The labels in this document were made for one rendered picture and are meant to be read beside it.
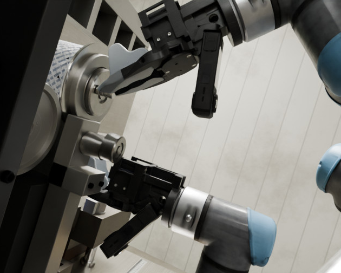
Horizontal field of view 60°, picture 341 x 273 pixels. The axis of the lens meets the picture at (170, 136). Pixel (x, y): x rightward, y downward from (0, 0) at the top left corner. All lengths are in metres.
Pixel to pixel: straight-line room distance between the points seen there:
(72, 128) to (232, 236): 0.27
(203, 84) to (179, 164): 2.63
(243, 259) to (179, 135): 2.60
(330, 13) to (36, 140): 0.38
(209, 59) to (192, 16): 0.07
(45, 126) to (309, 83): 2.74
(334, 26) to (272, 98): 2.59
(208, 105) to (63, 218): 0.25
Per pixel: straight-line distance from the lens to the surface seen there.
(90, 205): 0.60
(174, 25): 0.41
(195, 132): 2.98
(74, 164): 0.44
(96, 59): 0.47
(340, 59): 0.37
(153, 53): 0.39
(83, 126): 0.43
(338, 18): 0.39
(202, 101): 0.40
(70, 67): 0.44
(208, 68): 0.40
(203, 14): 0.44
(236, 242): 0.46
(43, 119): 0.42
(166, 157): 3.05
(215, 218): 0.46
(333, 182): 0.70
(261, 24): 0.42
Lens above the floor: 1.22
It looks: level
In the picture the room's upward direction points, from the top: 18 degrees clockwise
